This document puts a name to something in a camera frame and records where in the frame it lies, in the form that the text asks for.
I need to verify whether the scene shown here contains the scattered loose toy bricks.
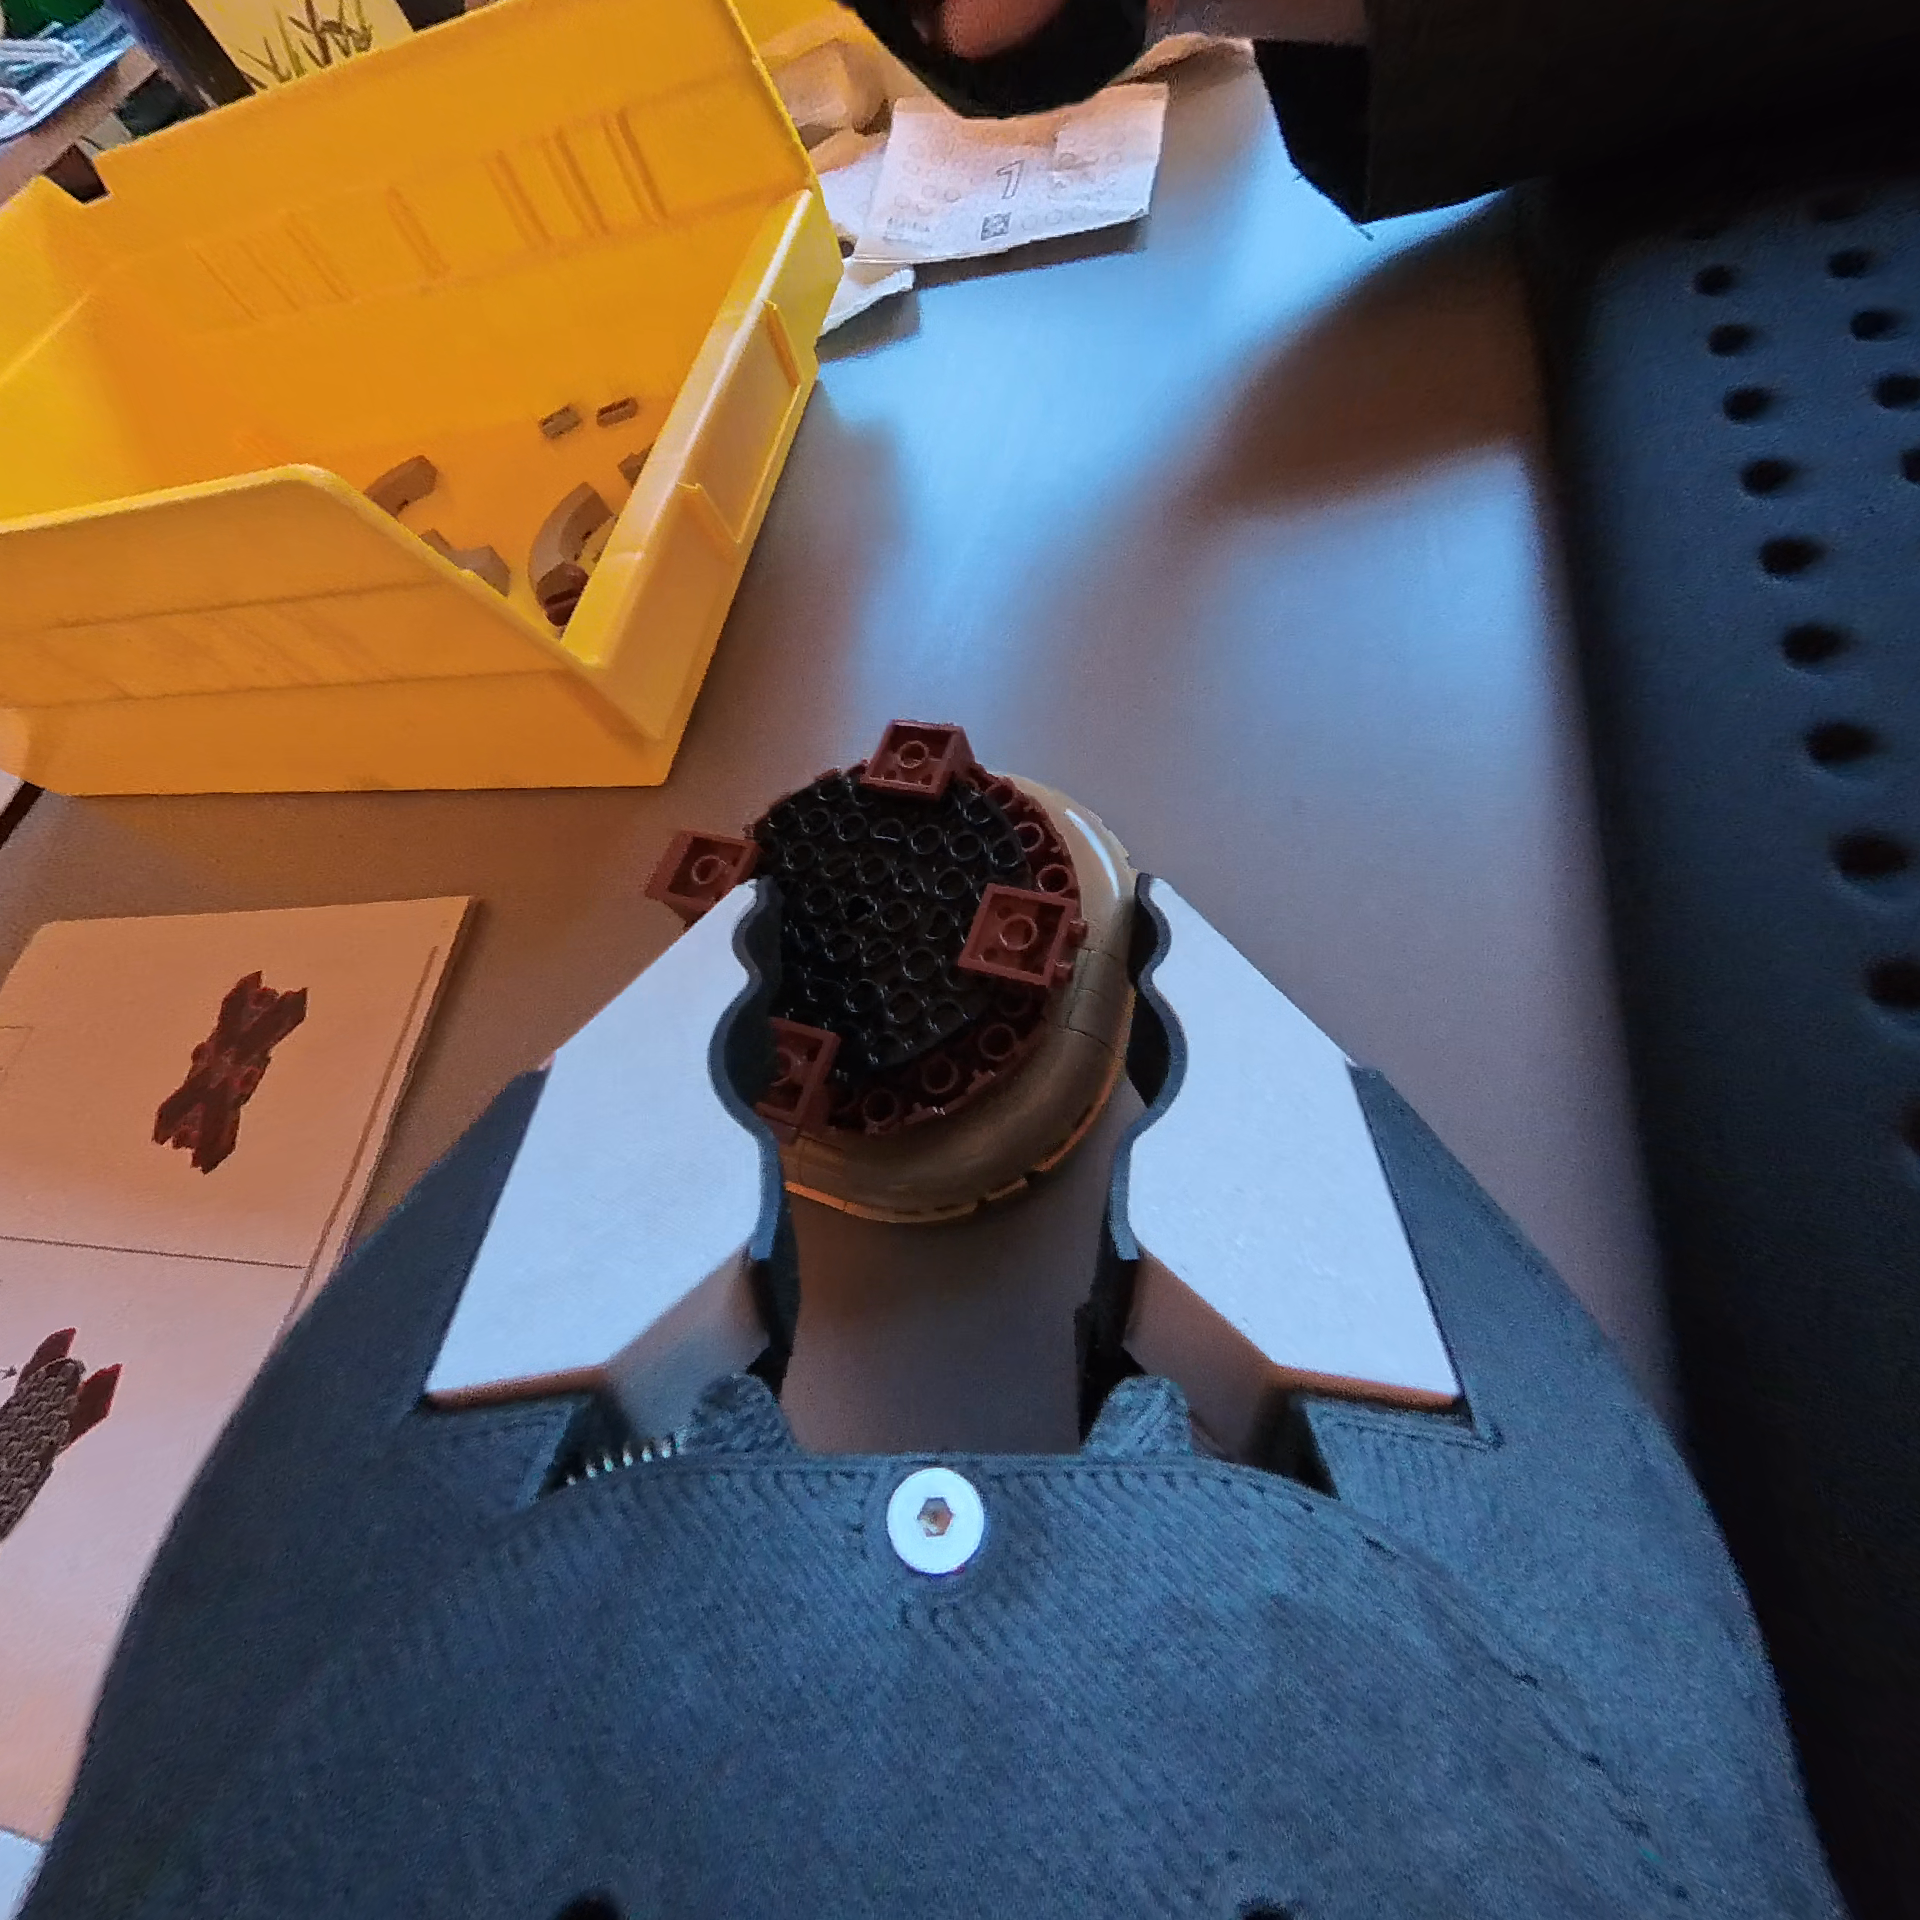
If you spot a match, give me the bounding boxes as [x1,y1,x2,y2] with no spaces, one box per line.
[362,397,662,628]

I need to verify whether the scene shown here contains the black dotted mat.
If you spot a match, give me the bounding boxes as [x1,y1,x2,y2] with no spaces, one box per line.
[1545,197,1920,1876]

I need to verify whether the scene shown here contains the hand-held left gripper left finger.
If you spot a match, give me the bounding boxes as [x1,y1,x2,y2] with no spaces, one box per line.
[425,877,804,1444]

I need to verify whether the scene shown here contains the person's right forearm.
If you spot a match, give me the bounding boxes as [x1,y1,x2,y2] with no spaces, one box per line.
[1249,0,1920,227]

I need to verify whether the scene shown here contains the person's right hand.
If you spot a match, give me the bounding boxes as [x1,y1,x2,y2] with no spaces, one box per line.
[931,0,1063,57]

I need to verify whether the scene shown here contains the open instruction booklet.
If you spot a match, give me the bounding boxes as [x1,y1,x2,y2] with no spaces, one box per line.
[0,898,480,1847]

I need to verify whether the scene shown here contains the yellow plastic bin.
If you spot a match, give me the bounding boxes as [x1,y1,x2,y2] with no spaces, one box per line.
[0,0,844,795]

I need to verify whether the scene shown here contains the black bamboo toy set box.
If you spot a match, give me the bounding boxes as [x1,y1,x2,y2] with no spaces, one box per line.
[133,0,420,99]

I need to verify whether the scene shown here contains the round toy brick model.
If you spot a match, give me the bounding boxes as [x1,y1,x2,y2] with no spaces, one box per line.
[647,719,1147,1223]

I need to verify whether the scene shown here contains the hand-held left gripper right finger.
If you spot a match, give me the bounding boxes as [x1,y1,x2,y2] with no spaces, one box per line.
[1078,876,1464,1464]

